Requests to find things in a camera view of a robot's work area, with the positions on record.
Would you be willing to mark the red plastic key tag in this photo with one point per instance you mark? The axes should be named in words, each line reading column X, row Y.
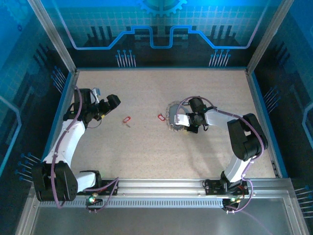
column 126, row 119
column 160, row 117

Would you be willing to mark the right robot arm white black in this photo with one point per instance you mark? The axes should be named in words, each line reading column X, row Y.
column 244, row 137

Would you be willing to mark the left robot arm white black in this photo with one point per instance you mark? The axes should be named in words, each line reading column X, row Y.
column 66, row 142

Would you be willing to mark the small controller board with LEDs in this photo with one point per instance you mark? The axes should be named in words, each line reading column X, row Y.
column 232, row 200
column 91, row 199

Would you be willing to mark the grey metal panel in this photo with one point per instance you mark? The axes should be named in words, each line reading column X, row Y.
column 156, row 222

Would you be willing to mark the aluminium side rail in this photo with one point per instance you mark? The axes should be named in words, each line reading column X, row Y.
column 74, row 79
column 255, row 98

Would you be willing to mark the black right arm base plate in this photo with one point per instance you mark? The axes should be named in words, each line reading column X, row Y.
column 211, row 187

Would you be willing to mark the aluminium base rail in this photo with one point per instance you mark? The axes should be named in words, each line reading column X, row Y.
column 159, row 186

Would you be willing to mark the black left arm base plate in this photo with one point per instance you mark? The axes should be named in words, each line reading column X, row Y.
column 107, row 183

